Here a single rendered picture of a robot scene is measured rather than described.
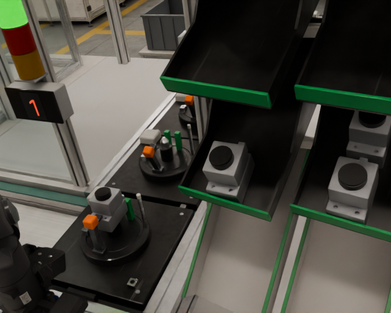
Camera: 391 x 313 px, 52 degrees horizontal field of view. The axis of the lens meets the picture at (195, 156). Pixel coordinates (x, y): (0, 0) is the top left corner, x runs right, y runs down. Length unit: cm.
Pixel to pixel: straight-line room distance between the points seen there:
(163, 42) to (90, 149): 150
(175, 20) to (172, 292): 211
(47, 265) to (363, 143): 48
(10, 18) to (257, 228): 56
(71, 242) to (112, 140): 57
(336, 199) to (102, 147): 97
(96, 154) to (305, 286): 84
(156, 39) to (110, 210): 209
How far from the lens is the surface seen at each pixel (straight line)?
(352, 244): 65
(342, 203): 50
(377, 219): 53
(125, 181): 98
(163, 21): 269
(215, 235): 68
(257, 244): 65
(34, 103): 87
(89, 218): 74
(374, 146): 54
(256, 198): 53
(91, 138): 141
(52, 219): 103
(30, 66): 84
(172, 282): 77
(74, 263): 83
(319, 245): 65
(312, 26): 51
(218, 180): 51
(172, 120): 118
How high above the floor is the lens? 155
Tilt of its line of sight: 35 degrees down
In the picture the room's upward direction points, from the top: 7 degrees counter-clockwise
